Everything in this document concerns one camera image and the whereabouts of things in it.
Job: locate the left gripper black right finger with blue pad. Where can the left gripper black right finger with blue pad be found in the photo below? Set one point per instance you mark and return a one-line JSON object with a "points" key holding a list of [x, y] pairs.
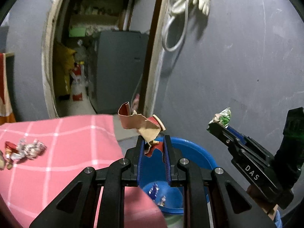
{"points": [[212, 198]]}

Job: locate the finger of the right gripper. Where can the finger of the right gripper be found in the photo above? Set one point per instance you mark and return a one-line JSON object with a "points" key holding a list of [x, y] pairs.
{"points": [[234, 145], [244, 141]]}

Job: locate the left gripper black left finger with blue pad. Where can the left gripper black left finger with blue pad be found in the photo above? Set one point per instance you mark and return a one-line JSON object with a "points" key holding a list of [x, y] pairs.
{"points": [[95, 198]]}

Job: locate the green white wrapper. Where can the green white wrapper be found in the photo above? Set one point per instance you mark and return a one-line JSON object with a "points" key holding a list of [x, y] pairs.
{"points": [[222, 118]]}

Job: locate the red brown torn wrapper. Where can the red brown torn wrapper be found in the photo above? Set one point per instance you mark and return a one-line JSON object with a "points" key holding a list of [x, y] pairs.
{"points": [[149, 128]]}

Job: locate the blue white snack bag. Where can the blue white snack bag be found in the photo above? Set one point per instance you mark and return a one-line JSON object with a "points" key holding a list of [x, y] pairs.
{"points": [[153, 192]]}

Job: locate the light blue sleeve forearm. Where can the light blue sleeve forearm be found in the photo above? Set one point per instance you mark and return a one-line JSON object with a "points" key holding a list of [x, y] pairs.
{"points": [[277, 220]]}

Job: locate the person's right hand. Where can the person's right hand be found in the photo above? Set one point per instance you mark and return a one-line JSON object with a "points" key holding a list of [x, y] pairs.
{"points": [[269, 208]]}

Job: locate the pink checked tablecloth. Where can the pink checked tablecloth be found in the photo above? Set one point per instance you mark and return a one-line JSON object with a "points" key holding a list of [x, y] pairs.
{"points": [[72, 143]]}

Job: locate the crumpled silver white wrapper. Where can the crumpled silver white wrapper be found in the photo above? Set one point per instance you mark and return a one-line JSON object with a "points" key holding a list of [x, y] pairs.
{"points": [[22, 149]]}

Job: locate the blue plastic basin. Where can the blue plastic basin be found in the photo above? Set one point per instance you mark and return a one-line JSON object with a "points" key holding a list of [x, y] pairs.
{"points": [[155, 169]]}

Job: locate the brown potato peel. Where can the brown potato peel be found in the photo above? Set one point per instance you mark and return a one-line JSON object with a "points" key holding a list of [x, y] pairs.
{"points": [[2, 161]]}

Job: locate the blue striped towel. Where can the blue striped towel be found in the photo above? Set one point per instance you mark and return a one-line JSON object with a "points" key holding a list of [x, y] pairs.
{"points": [[6, 112]]}

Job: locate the red white sack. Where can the red white sack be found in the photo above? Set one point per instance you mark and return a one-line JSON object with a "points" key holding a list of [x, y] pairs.
{"points": [[78, 91]]}

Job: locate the grey cabinet appliance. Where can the grey cabinet appliance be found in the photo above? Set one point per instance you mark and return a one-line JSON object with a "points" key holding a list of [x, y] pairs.
{"points": [[116, 69]]}

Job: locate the wooden door frame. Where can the wooden door frame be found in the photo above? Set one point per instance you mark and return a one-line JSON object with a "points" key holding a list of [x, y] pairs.
{"points": [[151, 66]]}

